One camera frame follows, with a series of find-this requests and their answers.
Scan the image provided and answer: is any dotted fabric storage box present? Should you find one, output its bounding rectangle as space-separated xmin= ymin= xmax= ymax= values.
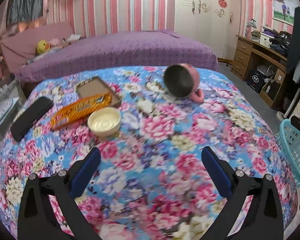
xmin=0 ymin=97 xmax=20 ymax=148

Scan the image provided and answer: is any orange snack wrapper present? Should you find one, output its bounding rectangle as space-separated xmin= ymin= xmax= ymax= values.
xmin=50 ymin=92 xmax=112 ymax=131

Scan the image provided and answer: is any wooden desk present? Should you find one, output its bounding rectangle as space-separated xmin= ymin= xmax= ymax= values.
xmin=231 ymin=36 xmax=287 ymax=110

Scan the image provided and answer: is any black bag under desk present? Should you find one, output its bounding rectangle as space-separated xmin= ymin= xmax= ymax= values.
xmin=247 ymin=69 xmax=267 ymax=93

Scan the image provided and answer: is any black long wallet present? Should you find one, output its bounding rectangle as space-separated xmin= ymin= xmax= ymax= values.
xmin=11 ymin=96 xmax=53 ymax=142

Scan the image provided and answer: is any yellow duck plush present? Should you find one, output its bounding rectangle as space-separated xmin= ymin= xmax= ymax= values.
xmin=36 ymin=40 xmax=50 ymax=55

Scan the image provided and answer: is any pink mug dark inside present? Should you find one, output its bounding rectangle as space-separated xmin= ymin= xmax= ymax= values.
xmin=163 ymin=63 xmax=204 ymax=103

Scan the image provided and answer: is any grey curtain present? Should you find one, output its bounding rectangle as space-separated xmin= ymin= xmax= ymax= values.
xmin=6 ymin=0 xmax=44 ymax=26

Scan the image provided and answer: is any desk lamp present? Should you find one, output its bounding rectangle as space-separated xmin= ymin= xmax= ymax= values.
xmin=244 ymin=18 xmax=257 ymax=39

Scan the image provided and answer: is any white wardrobe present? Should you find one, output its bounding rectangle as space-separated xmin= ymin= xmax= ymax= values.
xmin=174 ymin=0 xmax=241 ymax=61

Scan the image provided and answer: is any cream round plastic lid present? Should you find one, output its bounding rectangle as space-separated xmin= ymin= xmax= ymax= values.
xmin=87 ymin=107 xmax=121 ymax=137

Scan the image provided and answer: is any floral bed cover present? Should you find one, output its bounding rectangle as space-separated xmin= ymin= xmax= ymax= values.
xmin=0 ymin=67 xmax=298 ymax=239

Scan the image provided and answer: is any small framed couple photo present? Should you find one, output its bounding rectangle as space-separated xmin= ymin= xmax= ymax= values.
xmin=273 ymin=0 xmax=299 ymax=26

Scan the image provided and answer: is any pink headboard cover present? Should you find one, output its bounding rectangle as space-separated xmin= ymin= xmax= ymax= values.
xmin=0 ymin=22 xmax=74 ymax=73

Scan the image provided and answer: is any brown phone case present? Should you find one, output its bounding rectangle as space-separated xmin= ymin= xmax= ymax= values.
xmin=75 ymin=76 xmax=121 ymax=108

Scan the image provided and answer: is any teal plastic basket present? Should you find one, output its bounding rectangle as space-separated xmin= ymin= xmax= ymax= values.
xmin=275 ymin=118 xmax=300 ymax=187

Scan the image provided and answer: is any stack of folded clothes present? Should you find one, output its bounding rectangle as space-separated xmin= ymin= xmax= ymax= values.
xmin=259 ymin=26 xmax=292 ymax=57

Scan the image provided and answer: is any purple dotted bedspread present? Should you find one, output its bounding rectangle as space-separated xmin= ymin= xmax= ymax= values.
xmin=15 ymin=30 xmax=218 ymax=82

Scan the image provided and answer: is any hanging dark coat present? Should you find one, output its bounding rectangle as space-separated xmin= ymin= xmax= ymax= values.
xmin=286 ymin=7 xmax=300 ymax=83

